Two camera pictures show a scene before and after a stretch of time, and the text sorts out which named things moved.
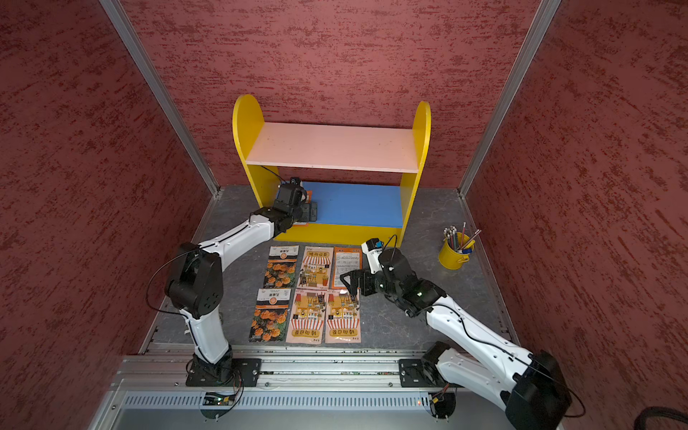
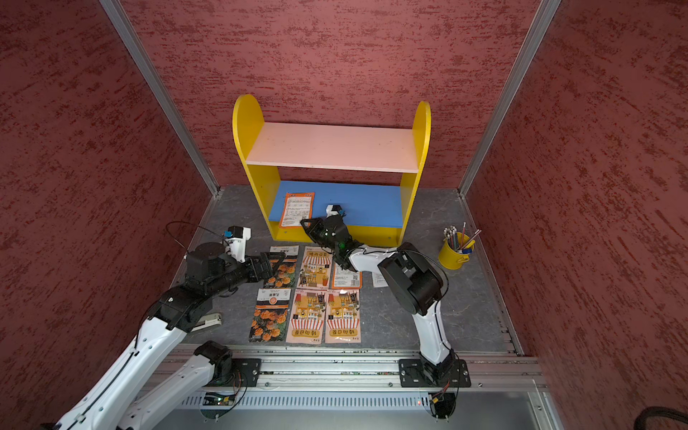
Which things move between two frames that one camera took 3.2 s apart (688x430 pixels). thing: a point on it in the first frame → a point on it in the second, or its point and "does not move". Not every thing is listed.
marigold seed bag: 270,315 does not move
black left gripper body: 305,212 → 255,276
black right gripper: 365,275 → 315,227
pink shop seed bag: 316,268 does not move
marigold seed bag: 281,267 does not move
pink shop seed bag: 342,316 does not move
